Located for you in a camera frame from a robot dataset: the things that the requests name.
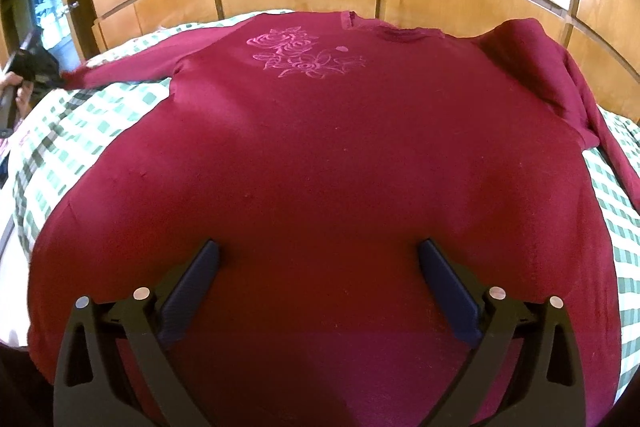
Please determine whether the maroon embroidered sweater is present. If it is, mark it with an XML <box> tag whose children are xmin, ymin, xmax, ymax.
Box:
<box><xmin>28</xmin><ymin>12</ymin><xmax>639</xmax><ymax>426</ymax></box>

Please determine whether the person's left hand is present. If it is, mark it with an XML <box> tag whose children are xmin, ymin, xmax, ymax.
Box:
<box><xmin>0</xmin><ymin>72</ymin><xmax>34</xmax><ymax>119</ymax></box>

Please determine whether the window with blue curtain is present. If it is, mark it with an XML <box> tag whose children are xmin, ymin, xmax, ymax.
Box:
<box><xmin>28</xmin><ymin>0</ymin><xmax>79</xmax><ymax>69</ymax></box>

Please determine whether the green checked bed sheet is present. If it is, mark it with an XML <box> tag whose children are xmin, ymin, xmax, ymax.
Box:
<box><xmin>0</xmin><ymin>8</ymin><xmax>640</xmax><ymax>403</ymax></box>

